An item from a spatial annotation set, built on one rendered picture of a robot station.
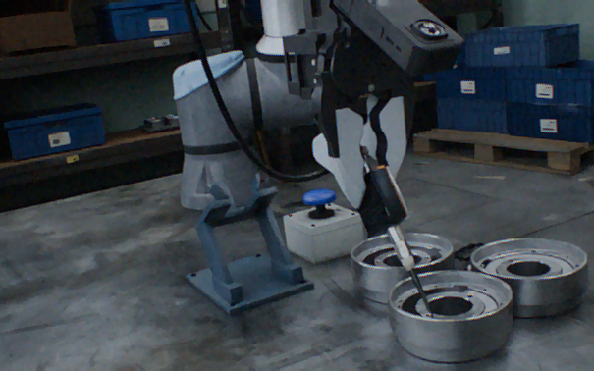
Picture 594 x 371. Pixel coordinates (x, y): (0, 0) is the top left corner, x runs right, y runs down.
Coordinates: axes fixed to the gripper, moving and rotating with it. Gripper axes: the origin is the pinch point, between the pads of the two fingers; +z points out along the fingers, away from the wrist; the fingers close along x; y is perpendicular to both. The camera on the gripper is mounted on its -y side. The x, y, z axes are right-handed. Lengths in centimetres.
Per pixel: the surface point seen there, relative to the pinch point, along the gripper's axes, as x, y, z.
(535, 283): -10.6, -7.8, 9.4
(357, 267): -1.8, 6.9, 9.6
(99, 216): 11, 64, 13
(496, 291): -8.1, -5.7, 10.1
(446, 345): 0.4, -8.8, 11.2
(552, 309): -12.3, -8.1, 12.4
